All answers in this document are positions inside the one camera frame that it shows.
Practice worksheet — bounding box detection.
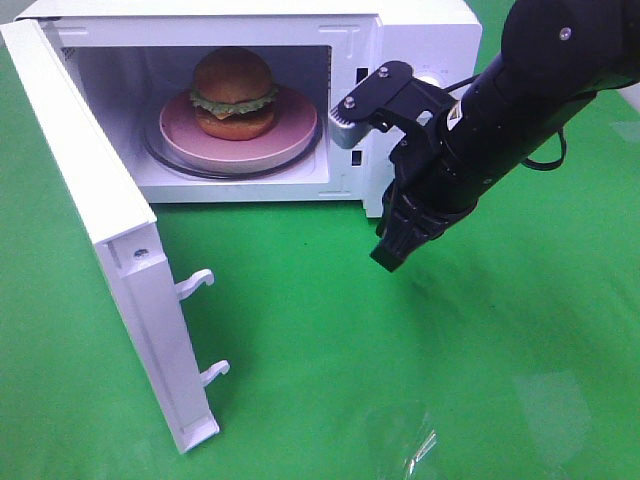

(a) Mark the white microwave door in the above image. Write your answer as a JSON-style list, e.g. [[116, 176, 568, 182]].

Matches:
[[1, 20, 230, 453]]

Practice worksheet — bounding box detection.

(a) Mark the white microwave oven body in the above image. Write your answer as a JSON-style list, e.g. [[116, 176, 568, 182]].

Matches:
[[10, 1, 482, 217]]

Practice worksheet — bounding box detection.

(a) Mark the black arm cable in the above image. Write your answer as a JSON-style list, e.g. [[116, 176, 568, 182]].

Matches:
[[442, 74, 569, 172]]

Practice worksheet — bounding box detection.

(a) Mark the pink plate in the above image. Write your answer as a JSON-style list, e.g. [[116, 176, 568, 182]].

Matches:
[[159, 87, 321, 176]]

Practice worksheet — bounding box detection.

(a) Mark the glass microwave turntable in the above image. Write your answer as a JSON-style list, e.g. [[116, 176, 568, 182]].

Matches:
[[143, 126, 322, 181]]

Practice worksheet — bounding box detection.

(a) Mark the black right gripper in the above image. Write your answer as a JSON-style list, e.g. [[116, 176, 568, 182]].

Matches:
[[329, 61, 474, 272]]

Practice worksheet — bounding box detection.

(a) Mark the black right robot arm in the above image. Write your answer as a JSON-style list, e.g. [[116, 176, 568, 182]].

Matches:
[[372, 1, 639, 270]]

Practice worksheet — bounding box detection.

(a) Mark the upper white power knob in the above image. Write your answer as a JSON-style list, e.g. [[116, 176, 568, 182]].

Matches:
[[419, 75, 442, 88]]

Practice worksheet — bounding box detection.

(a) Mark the burger with lettuce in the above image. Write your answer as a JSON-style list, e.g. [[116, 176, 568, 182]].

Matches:
[[190, 47, 278, 141]]

